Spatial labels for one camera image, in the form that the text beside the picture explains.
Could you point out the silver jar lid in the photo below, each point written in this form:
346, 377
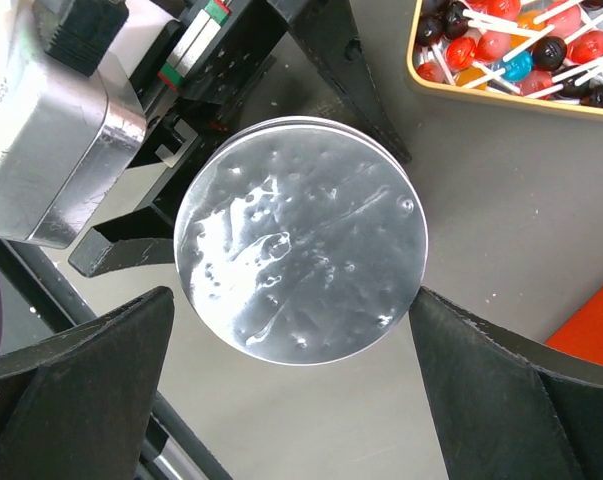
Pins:
301, 241

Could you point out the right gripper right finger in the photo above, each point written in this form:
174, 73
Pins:
505, 406

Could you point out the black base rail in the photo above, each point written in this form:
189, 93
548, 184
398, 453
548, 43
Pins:
170, 449

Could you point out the gold candy tin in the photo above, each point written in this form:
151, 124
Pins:
533, 54

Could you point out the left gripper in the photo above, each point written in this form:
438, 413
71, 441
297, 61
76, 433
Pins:
203, 55

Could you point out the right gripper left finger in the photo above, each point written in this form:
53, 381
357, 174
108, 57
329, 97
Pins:
77, 405

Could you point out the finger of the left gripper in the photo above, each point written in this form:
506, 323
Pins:
143, 237

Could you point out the orange candy tray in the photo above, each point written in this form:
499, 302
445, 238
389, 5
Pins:
581, 336

